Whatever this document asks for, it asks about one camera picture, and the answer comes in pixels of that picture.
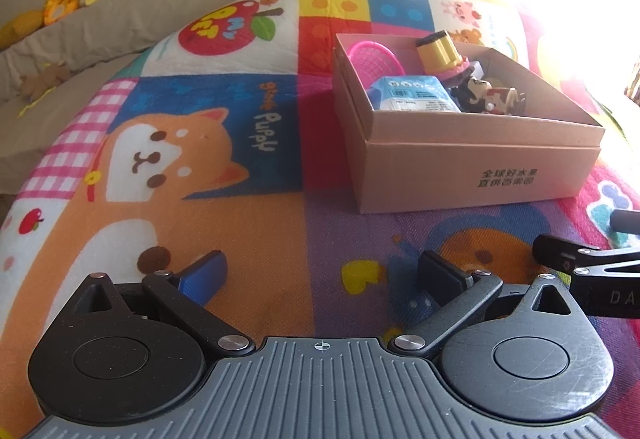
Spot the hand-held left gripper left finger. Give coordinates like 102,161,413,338
75,249,256,357

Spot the plain yellow plush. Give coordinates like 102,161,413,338
0,9,46,50

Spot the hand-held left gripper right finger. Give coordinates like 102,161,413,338
389,250,576,355

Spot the cardboard box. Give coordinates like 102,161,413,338
332,33,607,215

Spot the brown star-shaped plush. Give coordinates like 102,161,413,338
19,64,71,102

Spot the pink toy basket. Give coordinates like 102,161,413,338
348,40,406,90

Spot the yellow toy corn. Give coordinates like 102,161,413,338
415,32,463,72

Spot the beige sofa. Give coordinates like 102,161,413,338
0,0,316,195

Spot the dark-haired doll figurine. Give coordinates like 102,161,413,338
450,76,528,116

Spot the white charger pack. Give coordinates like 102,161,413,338
369,75,462,114

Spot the colourful printed play mat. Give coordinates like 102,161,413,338
0,0,640,439

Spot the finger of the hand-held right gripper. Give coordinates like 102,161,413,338
532,233,640,276
609,209,640,236

